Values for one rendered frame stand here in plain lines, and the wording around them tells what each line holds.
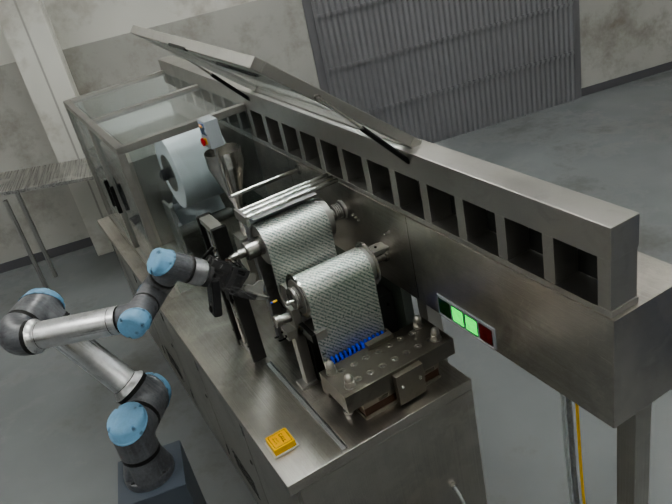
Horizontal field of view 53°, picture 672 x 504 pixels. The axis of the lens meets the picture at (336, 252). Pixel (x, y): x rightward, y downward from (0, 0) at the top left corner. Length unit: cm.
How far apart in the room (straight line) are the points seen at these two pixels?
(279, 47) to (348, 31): 60
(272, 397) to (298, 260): 46
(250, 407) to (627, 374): 120
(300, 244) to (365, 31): 399
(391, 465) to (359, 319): 46
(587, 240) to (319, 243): 107
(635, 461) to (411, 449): 64
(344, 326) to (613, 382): 88
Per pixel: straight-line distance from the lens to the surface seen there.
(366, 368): 211
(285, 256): 224
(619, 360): 159
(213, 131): 239
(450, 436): 229
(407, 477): 227
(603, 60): 731
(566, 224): 149
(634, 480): 208
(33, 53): 555
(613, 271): 147
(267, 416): 224
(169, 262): 184
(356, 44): 605
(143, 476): 215
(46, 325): 196
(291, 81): 168
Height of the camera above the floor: 234
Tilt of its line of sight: 28 degrees down
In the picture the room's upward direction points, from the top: 13 degrees counter-clockwise
